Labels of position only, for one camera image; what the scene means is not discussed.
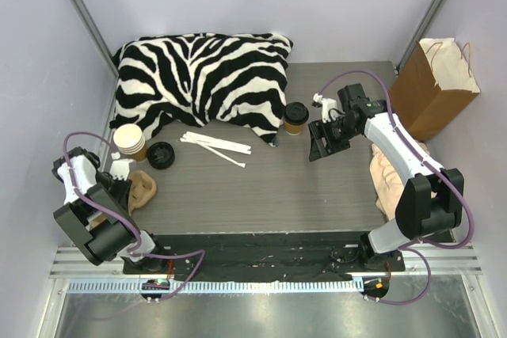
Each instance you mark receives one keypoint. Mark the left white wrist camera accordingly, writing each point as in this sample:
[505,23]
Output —
[120,167]

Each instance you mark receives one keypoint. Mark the cardboard cup carrier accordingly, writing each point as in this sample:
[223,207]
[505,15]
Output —
[143,189]

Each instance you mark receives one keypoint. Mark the brown paper bag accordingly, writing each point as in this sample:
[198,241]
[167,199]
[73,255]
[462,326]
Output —
[434,87]

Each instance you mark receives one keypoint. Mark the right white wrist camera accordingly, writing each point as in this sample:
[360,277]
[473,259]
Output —
[328,106]

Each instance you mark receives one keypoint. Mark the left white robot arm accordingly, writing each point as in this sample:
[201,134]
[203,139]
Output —
[98,236]

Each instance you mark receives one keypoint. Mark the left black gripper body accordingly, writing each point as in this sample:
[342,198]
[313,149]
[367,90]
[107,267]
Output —
[122,189]

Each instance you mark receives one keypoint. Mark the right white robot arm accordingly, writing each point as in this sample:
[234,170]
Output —
[430,200]

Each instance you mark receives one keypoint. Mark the stack of paper cups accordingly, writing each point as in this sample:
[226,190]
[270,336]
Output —
[130,141]

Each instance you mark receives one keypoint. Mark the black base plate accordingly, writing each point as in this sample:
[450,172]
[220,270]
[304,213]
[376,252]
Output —
[270,257]

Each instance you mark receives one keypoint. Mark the brown paper coffee cup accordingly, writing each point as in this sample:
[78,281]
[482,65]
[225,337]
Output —
[293,129]

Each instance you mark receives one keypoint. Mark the white slotted cable duct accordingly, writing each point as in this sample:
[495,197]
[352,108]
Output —
[153,286]

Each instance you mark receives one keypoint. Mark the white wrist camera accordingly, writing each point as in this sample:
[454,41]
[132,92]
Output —
[120,167]
[328,106]

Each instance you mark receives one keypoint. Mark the beige folded cloth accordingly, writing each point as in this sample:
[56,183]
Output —
[387,183]

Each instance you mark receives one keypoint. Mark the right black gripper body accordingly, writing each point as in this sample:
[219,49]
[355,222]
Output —
[327,138]

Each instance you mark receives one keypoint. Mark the zebra print pillow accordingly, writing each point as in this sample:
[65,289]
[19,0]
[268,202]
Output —
[196,78]

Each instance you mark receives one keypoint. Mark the black cup lid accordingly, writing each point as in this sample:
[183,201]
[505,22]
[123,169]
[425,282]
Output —
[296,113]

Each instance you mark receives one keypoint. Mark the white wrapped straw upper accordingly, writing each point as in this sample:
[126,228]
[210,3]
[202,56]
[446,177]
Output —
[216,143]

